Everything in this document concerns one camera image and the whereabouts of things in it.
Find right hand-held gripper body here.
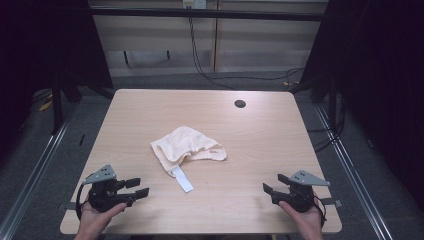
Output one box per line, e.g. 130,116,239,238
271,169,331,214

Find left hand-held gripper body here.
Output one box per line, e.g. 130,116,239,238
82,164,134,214

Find cream towel with white label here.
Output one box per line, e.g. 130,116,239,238
150,125,228,194

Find person's left hand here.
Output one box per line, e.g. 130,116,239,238
73,201,128,240

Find person's right hand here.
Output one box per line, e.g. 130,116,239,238
279,199,325,240

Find black stand leg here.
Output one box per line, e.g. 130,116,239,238
51,74,65,135

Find yellow floor piece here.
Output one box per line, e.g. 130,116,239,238
38,99,54,112

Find black curtain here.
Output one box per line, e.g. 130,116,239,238
299,0,424,214
0,0,114,161

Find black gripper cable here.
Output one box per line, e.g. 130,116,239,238
312,195,328,230
75,182,87,221

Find metal floor rail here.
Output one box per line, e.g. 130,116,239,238
0,106,78,240
314,103,396,240

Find black floor cables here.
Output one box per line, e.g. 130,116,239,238
307,96,346,154

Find black hanging cable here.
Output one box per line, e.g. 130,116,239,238
188,16,305,91

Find black horizontal frame bar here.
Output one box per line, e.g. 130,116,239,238
89,7,329,22

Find white wall outlet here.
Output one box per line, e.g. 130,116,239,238
182,0,208,10

